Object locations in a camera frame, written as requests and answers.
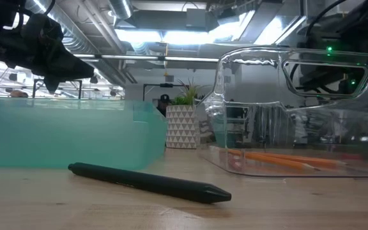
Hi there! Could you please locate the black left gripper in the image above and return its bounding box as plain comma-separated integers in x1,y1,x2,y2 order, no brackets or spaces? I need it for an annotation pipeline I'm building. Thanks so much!
0,3,95,93

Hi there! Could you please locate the clear plastic bin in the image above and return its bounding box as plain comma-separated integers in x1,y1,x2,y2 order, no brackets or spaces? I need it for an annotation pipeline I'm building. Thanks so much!
199,47,368,178

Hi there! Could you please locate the black pen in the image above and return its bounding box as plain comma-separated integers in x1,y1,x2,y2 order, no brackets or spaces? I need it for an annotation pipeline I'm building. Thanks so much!
68,162,233,205

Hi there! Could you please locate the teal plastic bin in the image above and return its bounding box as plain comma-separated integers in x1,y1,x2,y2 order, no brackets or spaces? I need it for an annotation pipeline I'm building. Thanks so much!
0,97,168,170

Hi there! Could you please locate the bright ceiling light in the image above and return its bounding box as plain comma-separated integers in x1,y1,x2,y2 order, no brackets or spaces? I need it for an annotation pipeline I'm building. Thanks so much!
115,27,247,46

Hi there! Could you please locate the silver horizontal pipe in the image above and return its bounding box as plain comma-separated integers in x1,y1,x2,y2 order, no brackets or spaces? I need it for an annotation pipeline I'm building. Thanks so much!
73,54,220,63

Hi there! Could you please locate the silver ventilation duct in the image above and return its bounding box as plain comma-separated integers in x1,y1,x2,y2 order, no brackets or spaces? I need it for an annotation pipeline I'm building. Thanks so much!
108,0,134,20

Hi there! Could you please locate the green spiky plant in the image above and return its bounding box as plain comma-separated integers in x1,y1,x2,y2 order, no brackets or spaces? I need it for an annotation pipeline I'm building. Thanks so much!
170,78,208,107

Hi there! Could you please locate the person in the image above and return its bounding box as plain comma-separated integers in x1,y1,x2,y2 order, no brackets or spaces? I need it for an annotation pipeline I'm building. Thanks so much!
157,93,174,118
10,89,29,98

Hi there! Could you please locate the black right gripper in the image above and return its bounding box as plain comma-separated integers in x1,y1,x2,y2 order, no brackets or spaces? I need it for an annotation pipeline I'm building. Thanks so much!
291,65,367,96

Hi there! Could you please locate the orange pencil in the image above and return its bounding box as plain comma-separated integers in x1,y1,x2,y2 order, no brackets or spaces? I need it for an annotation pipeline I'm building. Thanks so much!
254,152,348,167
227,149,321,172

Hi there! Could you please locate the black background frame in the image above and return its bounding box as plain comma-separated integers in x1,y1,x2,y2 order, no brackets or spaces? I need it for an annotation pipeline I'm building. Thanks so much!
142,82,185,102

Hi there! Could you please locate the white grey patterned pot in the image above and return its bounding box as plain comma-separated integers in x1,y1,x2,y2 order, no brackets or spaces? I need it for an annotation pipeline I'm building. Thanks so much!
165,105,201,150

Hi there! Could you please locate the yellow hanging cord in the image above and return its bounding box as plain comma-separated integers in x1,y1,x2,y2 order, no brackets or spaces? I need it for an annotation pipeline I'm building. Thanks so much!
164,42,169,77

